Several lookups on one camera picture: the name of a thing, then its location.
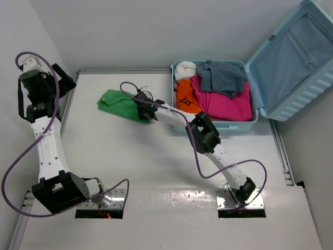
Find green cloth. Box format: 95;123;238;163
97;90;149;124

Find orange black patterned towel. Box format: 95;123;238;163
174;79;202;114

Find white drawstring pouch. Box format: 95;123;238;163
174;61;197;81

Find magenta garment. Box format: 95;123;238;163
190;76;252;122

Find grey blue garment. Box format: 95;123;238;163
196;63;247;98

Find light blue hard suitcase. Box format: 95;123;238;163
171;1;332;132

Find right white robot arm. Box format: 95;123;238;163
132;91;255;206

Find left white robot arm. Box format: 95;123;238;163
18;55;104;214

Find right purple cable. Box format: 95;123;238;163
119;81;268;210

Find purple cable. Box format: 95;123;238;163
119;81;268;210
1;51;130;218

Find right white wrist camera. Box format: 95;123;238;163
136;86;150;92

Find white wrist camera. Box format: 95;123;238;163
23;55;44;73
136;86;150;92

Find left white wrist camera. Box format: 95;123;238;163
23;55;44;73

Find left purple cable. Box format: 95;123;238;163
1;51;130;218

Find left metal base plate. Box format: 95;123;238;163
77;189;126;210

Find metal base plate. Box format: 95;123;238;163
77;189;126;210
216;189;264;211

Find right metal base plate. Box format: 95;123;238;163
216;189;264;211

